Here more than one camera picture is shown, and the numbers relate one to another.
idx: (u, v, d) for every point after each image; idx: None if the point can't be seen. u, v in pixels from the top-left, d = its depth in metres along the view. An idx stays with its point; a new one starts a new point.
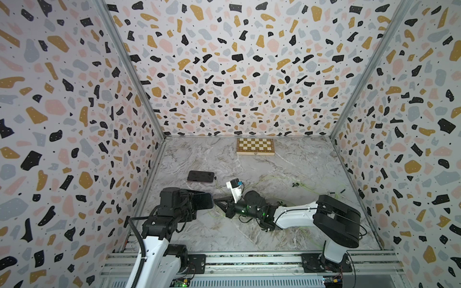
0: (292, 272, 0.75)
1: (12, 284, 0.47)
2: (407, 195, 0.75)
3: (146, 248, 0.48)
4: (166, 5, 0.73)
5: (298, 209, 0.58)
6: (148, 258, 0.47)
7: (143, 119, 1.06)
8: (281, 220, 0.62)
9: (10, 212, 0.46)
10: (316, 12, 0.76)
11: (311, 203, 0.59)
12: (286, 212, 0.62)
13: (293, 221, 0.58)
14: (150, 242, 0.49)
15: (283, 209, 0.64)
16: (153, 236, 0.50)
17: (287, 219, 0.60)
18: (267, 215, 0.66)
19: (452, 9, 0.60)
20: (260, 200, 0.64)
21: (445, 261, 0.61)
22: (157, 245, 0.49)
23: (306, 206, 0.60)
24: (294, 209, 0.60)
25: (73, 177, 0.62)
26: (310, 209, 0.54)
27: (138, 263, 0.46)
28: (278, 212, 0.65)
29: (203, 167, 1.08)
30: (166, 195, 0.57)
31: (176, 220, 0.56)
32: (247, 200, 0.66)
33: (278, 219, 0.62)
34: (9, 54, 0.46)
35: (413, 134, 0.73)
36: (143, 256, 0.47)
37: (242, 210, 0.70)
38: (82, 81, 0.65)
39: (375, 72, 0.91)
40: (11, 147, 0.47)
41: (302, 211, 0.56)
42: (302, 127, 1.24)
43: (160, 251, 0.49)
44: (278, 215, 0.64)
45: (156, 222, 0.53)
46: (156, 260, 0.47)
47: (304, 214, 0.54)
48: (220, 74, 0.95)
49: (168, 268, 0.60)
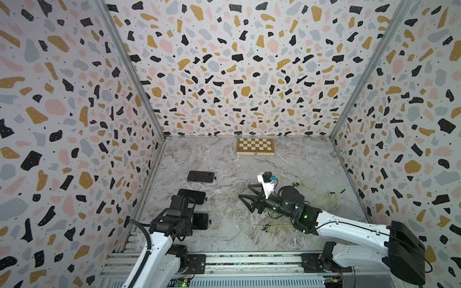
0: (292, 272, 0.75)
1: (12, 284, 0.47)
2: (407, 195, 0.75)
3: (152, 242, 0.51)
4: (166, 5, 0.73)
5: (361, 227, 0.50)
6: (153, 252, 0.49)
7: (143, 119, 1.06)
8: (325, 224, 0.55)
9: (11, 211, 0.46)
10: (316, 12, 0.76)
11: (378, 226, 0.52)
12: (337, 224, 0.54)
13: (346, 234, 0.51)
14: (156, 238, 0.52)
15: (331, 218, 0.56)
16: (159, 233, 0.53)
17: (338, 230, 0.52)
18: (305, 216, 0.61)
19: (452, 9, 0.60)
20: (298, 198, 0.56)
21: (445, 261, 0.61)
22: (162, 241, 0.51)
23: (371, 227, 0.49)
24: (348, 223, 0.52)
25: (73, 177, 0.62)
26: (379, 233, 0.47)
27: (143, 255, 0.49)
28: (325, 218, 0.57)
29: (203, 167, 1.08)
30: (177, 198, 0.63)
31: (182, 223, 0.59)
32: (284, 195, 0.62)
33: (323, 227, 0.55)
34: (9, 54, 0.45)
35: (413, 134, 0.73)
36: (148, 249, 0.50)
37: (274, 207, 0.64)
38: (83, 81, 0.66)
39: (375, 72, 0.91)
40: (11, 147, 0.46)
41: (367, 231, 0.48)
42: (302, 126, 1.24)
43: (164, 249, 0.51)
44: (325, 222, 0.56)
45: (163, 220, 0.57)
46: (159, 256, 0.49)
47: (369, 236, 0.47)
48: (220, 74, 0.95)
49: (168, 267, 0.59)
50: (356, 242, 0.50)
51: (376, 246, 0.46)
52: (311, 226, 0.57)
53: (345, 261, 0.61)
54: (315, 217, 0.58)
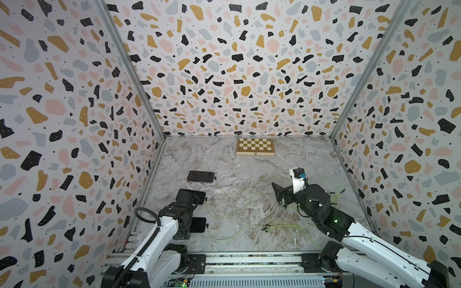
0: (292, 272, 0.75)
1: (12, 284, 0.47)
2: (407, 195, 0.75)
3: (162, 222, 0.56)
4: (166, 5, 0.73)
5: (397, 254, 0.47)
6: (162, 230, 0.53)
7: (143, 119, 1.06)
8: (356, 237, 0.51)
9: (10, 211, 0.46)
10: (316, 12, 0.76)
11: (421, 261, 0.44)
12: (371, 242, 0.50)
13: (378, 254, 0.48)
14: (165, 219, 0.57)
15: (368, 233, 0.52)
16: (168, 217, 0.58)
17: (370, 248, 0.49)
18: (334, 220, 0.56)
19: (453, 9, 0.60)
20: (323, 196, 0.54)
21: (445, 261, 0.61)
22: (170, 222, 0.56)
23: (411, 260, 0.46)
24: (385, 246, 0.49)
25: (73, 177, 0.62)
26: (419, 268, 0.44)
27: (153, 231, 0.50)
28: (359, 231, 0.52)
29: (203, 167, 1.08)
30: (183, 193, 0.69)
31: (187, 216, 0.64)
32: (307, 192, 0.64)
33: (354, 238, 0.51)
34: (9, 54, 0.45)
35: (413, 134, 0.73)
36: (158, 226, 0.55)
37: (301, 203, 0.63)
38: (83, 81, 0.66)
39: (375, 72, 0.91)
40: (11, 147, 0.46)
41: (404, 261, 0.45)
42: (302, 126, 1.24)
43: (170, 232, 0.54)
44: (357, 235, 0.52)
45: (171, 209, 0.62)
46: (167, 236, 0.53)
47: (406, 267, 0.45)
48: (220, 74, 0.95)
49: (170, 257, 0.61)
50: (385, 265, 0.48)
51: (410, 281, 0.44)
52: (337, 230, 0.53)
53: (347, 266, 0.61)
54: (346, 224, 0.54)
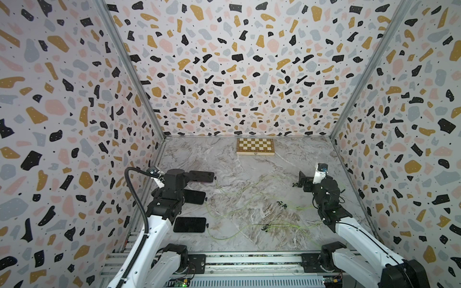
0: (293, 272, 0.75)
1: (12, 284, 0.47)
2: (407, 195, 0.75)
3: (149, 227, 0.49)
4: (166, 5, 0.73)
5: (374, 243, 0.50)
6: (150, 235, 0.47)
7: (144, 119, 1.06)
8: (345, 224, 0.58)
9: (10, 212, 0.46)
10: (316, 11, 0.76)
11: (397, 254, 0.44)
12: (357, 230, 0.55)
13: (358, 241, 0.53)
14: (153, 222, 0.50)
15: (357, 224, 0.58)
16: (156, 216, 0.51)
17: (353, 235, 0.54)
18: (333, 211, 0.67)
19: (452, 9, 0.60)
20: (333, 187, 0.63)
21: (445, 261, 0.61)
22: (159, 225, 0.49)
23: (388, 249, 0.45)
24: (367, 236, 0.53)
25: (73, 177, 0.62)
26: (390, 255, 0.46)
27: (141, 239, 0.47)
28: (350, 221, 0.59)
29: (203, 167, 1.08)
30: (171, 178, 0.55)
31: (179, 204, 0.56)
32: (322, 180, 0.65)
33: (343, 224, 0.58)
34: (9, 54, 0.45)
35: (413, 134, 0.73)
36: (146, 233, 0.48)
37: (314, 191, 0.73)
38: (83, 81, 0.66)
39: (375, 72, 0.91)
40: (11, 147, 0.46)
41: (379, 248, 0.49)
42: (302, 127, 1.24)
43: (161, 234, 0.49)
44: (347, 222, 0.59)
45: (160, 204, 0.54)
46: (157, 240, 0.47)
47: (377, 252, 0.48)
48: (220, 74, 0.95)
49: (168, 261, 0.60)
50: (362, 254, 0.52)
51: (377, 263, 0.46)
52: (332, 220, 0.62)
53: (341, 261, 0.62)
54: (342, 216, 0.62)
